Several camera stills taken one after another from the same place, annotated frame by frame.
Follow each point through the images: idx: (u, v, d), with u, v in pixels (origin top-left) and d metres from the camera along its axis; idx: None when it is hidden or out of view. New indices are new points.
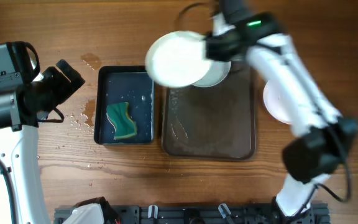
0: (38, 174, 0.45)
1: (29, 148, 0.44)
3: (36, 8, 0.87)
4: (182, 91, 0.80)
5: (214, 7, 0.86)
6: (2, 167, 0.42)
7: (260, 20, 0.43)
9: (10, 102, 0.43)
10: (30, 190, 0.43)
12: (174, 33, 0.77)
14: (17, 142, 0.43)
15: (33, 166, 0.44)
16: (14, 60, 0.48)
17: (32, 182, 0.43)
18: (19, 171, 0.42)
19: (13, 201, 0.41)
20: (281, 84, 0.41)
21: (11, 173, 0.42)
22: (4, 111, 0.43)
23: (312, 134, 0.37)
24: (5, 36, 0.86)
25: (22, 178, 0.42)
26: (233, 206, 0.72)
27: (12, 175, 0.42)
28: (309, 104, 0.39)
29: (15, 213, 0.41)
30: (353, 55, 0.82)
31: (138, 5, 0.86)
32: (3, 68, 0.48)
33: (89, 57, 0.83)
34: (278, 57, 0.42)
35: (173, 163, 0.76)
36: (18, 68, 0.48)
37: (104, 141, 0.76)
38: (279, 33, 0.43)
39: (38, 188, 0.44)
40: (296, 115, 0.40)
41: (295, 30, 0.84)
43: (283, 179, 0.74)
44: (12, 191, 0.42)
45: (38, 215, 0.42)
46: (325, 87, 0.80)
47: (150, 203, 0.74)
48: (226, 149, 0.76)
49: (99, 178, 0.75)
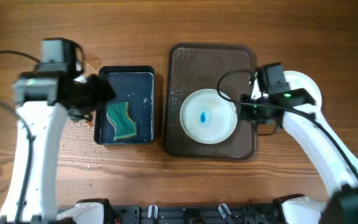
0: (58, 148, 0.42)
1: (58, 121, 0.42)
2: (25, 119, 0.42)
3: (36, 8, 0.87)
4: (183, 91, 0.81)
5: (214, 7, 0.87)
6: (28, 132, 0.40)
7: (290, 94, 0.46)
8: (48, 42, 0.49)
9: (49, 84, 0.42)
10: (48, 163, 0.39)
12: (193, 94, 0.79)
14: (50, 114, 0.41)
15: (56, 139, 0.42)
16: (63, 55, 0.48)
17: (51, 155, 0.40)
18: (42, 138, 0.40)
19: (29, 168, 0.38)
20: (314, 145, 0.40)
21: (35, 138, 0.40)
22: (42, 93, 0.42)
23: (348, 199, 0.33)
24: (5, 36, 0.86)
25: (44, 146, 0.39)
26: (233, 206, 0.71)
27: (34, 142, 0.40)
28: (340, 160, 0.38)
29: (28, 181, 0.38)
30: (352, 55, 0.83)
31: (137, 5, 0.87)
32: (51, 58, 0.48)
33: (89, 57, 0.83)
34: (308, 122, 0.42)
35: (173, 163, 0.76)
36: (63, 63, 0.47)
37: (104, 141, 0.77)
38: (313, 103, 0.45)
39: (55, 162, 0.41)
40: (326, 175, 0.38)
41: (295, 30, 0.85)
43: (283, 178, 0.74)
44: (30, 155, 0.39)
45: (48, 192, 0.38)
46: (326, 87, 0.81)
47: (150, 203, 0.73)
48: (226, 149, 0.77)
49: (99, 178, 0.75)
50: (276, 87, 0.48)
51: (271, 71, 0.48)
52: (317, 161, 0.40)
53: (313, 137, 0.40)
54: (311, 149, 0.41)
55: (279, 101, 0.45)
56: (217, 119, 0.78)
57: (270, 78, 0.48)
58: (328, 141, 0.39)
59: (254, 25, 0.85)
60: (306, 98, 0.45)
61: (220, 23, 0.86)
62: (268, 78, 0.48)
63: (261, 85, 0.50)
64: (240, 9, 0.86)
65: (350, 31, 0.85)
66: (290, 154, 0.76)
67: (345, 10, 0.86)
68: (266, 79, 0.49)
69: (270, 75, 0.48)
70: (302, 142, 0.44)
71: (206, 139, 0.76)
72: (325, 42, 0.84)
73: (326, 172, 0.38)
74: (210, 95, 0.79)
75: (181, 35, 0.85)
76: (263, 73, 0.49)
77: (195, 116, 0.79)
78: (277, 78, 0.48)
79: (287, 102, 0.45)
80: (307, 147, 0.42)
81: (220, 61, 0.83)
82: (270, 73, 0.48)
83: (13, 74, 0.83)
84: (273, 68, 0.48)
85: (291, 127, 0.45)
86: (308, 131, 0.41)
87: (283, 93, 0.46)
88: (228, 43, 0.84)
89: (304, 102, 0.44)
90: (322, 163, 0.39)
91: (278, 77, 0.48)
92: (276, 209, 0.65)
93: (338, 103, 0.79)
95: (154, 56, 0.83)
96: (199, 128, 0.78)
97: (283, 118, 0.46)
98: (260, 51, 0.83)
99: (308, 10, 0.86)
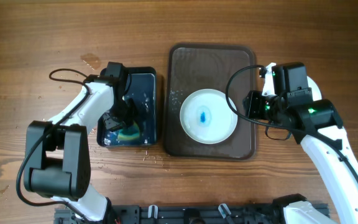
0: (99, 112, 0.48)
1: (108, 96, 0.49)
2: (89, 86, 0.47)
3: (37, 8, 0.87)
4: (183, 90, 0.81)
5: (214, 7, 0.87)
6: (88, 88, 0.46)
7: (314, 109, 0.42)
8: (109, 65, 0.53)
9: (109, 83, 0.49)
10: (92, 111, 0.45)
12: (192, 95, 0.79)
14: (107, 89, 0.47)
15: (99, 107, 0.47)
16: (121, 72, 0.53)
17: (96, 110, 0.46)
18: (97, 97, 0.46)
19: (81, 102, 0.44)
20: (337, 182, 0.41)
21: (91, 95, 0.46)
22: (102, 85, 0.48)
23: None
24: (5, 36, 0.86)
25: (93, 104, 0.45)
26: (233, 206, 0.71)
27: (90, 96, 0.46)
28: None
29: (77, 107, 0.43)
30: (352, 55, 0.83)
31: (137, 5, 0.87)
32: (109, 73, 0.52)
33: (89, 57, 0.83)
34: (333, 154, 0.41)
35: (173, 163, 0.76)
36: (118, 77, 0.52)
37: (109, 144, 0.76)
38: (340, 126, 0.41)
39: (94, 116, 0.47)
40: (346, 213, 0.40)
41: (295, 31, 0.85)
43: (283, 178, 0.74)
44: (82, 102, 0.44)
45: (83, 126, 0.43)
46: (326, 87, 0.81)
47: (150, 203, 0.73)
48: (226, 149, 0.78)
49: (99, 178, 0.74)
50: (295, 92, 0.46)
51: (292, 72, 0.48)
52: (339, 200, 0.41)
53: (336, 172, 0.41)
54: (330, 180, 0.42)
55: (304, 120, 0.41)
56: (219, 123, 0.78)
57: (289, 81, 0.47)
58: (350, 178, 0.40)
59: (254, 25, 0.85)
60: (333, 114, 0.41)
61: (220, 23, 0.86)
62: (289, 81, 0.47)
63: (279, 86, 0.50)
64: (240, 9, 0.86)
65: (350, 31, 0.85)
66: (290, 154, 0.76)
67: (345, 10, 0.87)
68: (286, 81, 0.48)
69: (289, 76, 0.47)
70: (318, 166, 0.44)
71: (209, 141, 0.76)
72: (325, 42, 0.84)
73: (348, 214, 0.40)
74: (219, 99, 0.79)
75: (181, 35, 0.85)
76: (284, 73, 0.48)
77: (196, 118, 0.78)
78: (297, 83, 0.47)
79: (310, 121, 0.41)
80: (326, 175, 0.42)
81: (221, 61, 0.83)
82: (290, 76, 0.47)
83: (13, 74, 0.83)
84: (293, 70, 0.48)
85: (310, 150, 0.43)
86: (332, 165, 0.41)
87: (306, 108, 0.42)
88: (228, 43, 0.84)
89: (329, 122, 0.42)
90: (344, 205, 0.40)
91: (298, 81, 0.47)
92: (276, 208, 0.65)
93: (338, 104, 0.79)
95: (154, 56, 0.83)
96: (201, 131, 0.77)
97: (302, 139, 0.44)
98: (260, 51, 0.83)
99: (308, 10, 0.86)
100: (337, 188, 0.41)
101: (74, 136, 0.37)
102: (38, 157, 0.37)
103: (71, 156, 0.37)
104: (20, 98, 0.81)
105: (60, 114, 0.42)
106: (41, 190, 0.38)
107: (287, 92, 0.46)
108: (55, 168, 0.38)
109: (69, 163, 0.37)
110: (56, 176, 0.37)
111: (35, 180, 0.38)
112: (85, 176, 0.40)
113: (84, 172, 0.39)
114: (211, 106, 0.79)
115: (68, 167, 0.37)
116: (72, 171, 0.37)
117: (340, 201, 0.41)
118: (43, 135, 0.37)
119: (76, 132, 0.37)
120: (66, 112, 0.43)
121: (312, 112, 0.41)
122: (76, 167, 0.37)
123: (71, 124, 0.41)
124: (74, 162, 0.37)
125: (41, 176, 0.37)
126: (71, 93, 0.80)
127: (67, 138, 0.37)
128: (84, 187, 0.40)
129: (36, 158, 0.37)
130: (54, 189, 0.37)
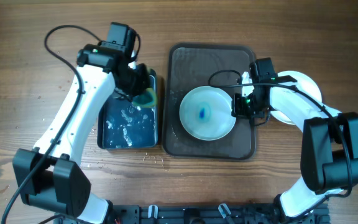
0: (94, 112, 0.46)
1: (108, 84, 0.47)
2: (82, 77, 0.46)
3: (36, 8, 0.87)
4: (183, 90, 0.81)
5: (213, 7, 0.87)
6: (81, 85, 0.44)
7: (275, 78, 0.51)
8: (112, 26, 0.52)
9: (110, 57, 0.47)
10: (89, 112, 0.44)
12: (188, 95, 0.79)
14: (104, 78, 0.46)
15: (99, 99, 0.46)
16: (125, 37, 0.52)
17: (90, 114, 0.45)
18: (91, 96, 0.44)
19: (74, 109, 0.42)
20: (291, 102, 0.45)
21: (84, 95, 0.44)
22: (100, 69, 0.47)
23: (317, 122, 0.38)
24: (5, 36, 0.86)
25: (89, 103, 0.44)
26: (233, 206, 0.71)
27: (83, 95, 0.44)
28: (314, 107, 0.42)
29: (71, 116, 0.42)
30: (352, 55, 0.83)
31: (138, 5, 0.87)
32: (112, 38, 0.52)
33: None
34: (287, 89, 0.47)
35: (173, 163, 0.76)
36: (122, 45, 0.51)
37: (107, 147, 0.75)
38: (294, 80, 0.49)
39: (89, 124, 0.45)
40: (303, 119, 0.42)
41: (295, 30, 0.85)
43: (283, 178, 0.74)
44: (75, 107, 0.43)
45: (76, 145, 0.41)
46: (325, 86, 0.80)
47: (150, 203, 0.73)
48: (226, 149, 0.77)
49: (99, 178, 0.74)
50: (264, 78, 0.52)
51: (262, 62, 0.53)
52: (298, 118, 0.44)
53: (289, 98, 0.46)
54: (289, 107, 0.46)
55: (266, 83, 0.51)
56: (219, 123, 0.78)
57: (260, 70, 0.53)
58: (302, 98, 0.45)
59: (254, 25, 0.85)
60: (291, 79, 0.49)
61: (220, 23, 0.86)
62: (259, 69, 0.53)
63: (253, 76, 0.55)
64: (240, 9, 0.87)
65: (349, 31, 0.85)
66: (290, 154, 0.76)
67: (345, 10, 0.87)
68: (257, 70, 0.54)
69: (260, 65, 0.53)
70: (282, 106, 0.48)
71: (208, 137, 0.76)
72: (325, 42, 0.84)
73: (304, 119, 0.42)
74: (217, 96, 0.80)
75: (181, 35, 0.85)
76: (254, 65, 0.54)
77: (194, 114, 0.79)
78: (266, 70, 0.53)
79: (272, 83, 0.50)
80: (287, 109, 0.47)
81: (220, 60, 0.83)
82: (261, 63, 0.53)
83: (13, 74, 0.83)
84: (263, 61, 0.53)
85: (276, 99, 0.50)
86: (287, 96, 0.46)
87: (270, 78, 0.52)
88: (229, 43, 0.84)
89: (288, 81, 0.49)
90: (300, 114, 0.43)
91: (269, 68, 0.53)
92: (276, 208, 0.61)
93: (338, 103, 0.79)
95: (154, 56, 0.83)
96: (200, 127, 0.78)
97: (269, 94, 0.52)
98: (260, 51, 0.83)
99: (308, 10, 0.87)
100: (294, 109, 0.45)
101: (63, 175, 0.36)
102: (31, 188, 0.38)
103: (62, 186, 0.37)
104: (20, 98, 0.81)
105: (53, 130, 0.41)
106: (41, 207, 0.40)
107: (258, 77, 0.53)
108: (50, 193, 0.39)
109: (63, 195, 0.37)
110: (52, 201, 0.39)
111: (32, 200, 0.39)
112: (83, 192, 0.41)
113: (79, 190, 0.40)
114: (211, 104, 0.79)
115: (61, 198, 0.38)
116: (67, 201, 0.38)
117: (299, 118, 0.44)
118: (30, 174, 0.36)
119: (66, 168, 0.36)
120: (56, 129, 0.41)
121: (275, 79, 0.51)
122: (71, 198, 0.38)
123: (62, 154, 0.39)
124: (66, 194, 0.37)
125: (37, 200, 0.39)
126: None
127: (55, 173, 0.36)
128: (82, 201, 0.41)
129: (30, 188, 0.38)
130: (51, 209, 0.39)
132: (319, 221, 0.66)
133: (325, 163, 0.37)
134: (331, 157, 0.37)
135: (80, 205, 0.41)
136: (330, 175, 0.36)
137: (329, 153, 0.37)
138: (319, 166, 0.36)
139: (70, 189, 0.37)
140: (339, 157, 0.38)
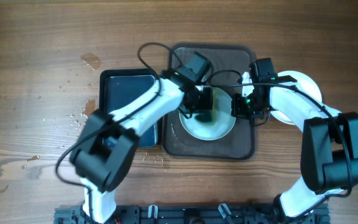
0: (156, 116, 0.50)
1: (174, 100, 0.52)
2: (160, 83, 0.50)
3: (36, 8, 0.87)
4: None
5: (213, 7, 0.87)
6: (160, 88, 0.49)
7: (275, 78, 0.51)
8: (194, 55, 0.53)
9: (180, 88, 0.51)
10: (154, 113, 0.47)
12: None
14: (173, 94, 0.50)
15: (163, 109, 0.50)
16: (201, 69, 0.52)
17: (153, 115, 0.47)
18: (162, 102, 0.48)
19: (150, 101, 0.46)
20: (291, 102, 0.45)
21: (159, 97, 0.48)
22: (174, 88, 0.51)
23: (317, 121, 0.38)
24: (5, 36, 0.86)
25: (159, 106, 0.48)
26: (233, 206, 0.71)
27: (158, 97, 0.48)
28: (314, 107, 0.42)
29: (145, 105, 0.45)
30: (352, 55, 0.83)
31: (138, 5, 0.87)
32: (189, 65, 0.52)
33: (89, 57, 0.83)
34: (287, 89, 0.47)
35: (173, 163, 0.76)
36: (194, 74, 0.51)
37: None
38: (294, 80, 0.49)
39: (150, 122, 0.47)
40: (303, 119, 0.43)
41: (295, 30, 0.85)
43: (283, 178, 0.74)
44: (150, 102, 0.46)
45: (142, 128, 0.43)
46: (326, 86, 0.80)
47: (150, 203, 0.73)
48: (226, 149, 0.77)
49: None
50: (264, 78, 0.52)
51: (262, 63, 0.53)
52: (298, 118, 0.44)
53: (289, 98, 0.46)
54: (289, 107, 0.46)
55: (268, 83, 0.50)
56: (219, 122, 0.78)
57: (260, 69, 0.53)
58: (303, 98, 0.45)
59: (255, 25, 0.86)
60: (290, 79, 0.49)
61: (220, 23, 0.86)
62: (259, 69, 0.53)
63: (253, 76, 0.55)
64: (240, 9, 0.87)
65: (350, 31, 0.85)
66: (290, 154, 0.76)
67: (345, 10, 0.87)
68: (257, 70, 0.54)
69: (261, 65, 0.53)
70: (282, 107, 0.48)
71: (208, 137, 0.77)
72: (325, 42, 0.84)
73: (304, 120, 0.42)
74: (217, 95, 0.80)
75: (181, 35, 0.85)
76: (255, 65, 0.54)
77: None
78: (266, 70, 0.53)
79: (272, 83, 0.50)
80: (286, 109, 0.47)
81: (220, 61, 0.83)
82: (261, 63, 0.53)
83: (13, 74, 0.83)
84: (264, 61, 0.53)
85: (275, 99, 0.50)
86: (287, 96, 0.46)
87: (270, 78, 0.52)
88: (229, 43, 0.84)
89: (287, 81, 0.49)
90: (300, 114, 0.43)
91: (269, 68, 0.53)
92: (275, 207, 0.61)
93: (338, 103, 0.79)
95: (154, 57, 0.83)
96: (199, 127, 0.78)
97: (269, 94, 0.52)
98: (260, 51, 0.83)
99: (308, 10, 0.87)
100: (294, 110, 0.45)
101: (125, 142, 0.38)
102: (90, 144, 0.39)
103: (117, 155, 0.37)
104: (20, 98, 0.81)
105: (127, 108, 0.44)
106: (80, 168, 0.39)
107: (258, 78, 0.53)
108: (97, 158, 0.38)
109: (112, 162, 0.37)
110: (96, 167, 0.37)
111: (80, 158, 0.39)
112: (123, 175, 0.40)
113: (123, 170, 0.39)
114: None
115: (109, 165, 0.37)
116: (112, 170, 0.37)
117: (299, 118, 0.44)
118: (99, 129, 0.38)
119: (129, 140, 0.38)
120: (132, 107, 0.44)
121: (275, 79, 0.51)
122: (119, 168, 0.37)
123: (130, 126, 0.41)
124: (117, 161, 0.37)
125: (84, 158, 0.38)
126: (71, 93, 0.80)
127: (119, 139, 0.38)
128: (117, 183, 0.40)
129: (89, 144, 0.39)
130: (91, 175, 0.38)
132: (319, 221, 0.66)
133: (325, 163, 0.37)
134: (330, 157, 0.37)
135: (116, 184, 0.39)
136: (330, 175, 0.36)
137: (329, 154, 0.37)
138: (319, 166, 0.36)
139: (122, 162, 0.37)
140: (338, 157, 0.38)
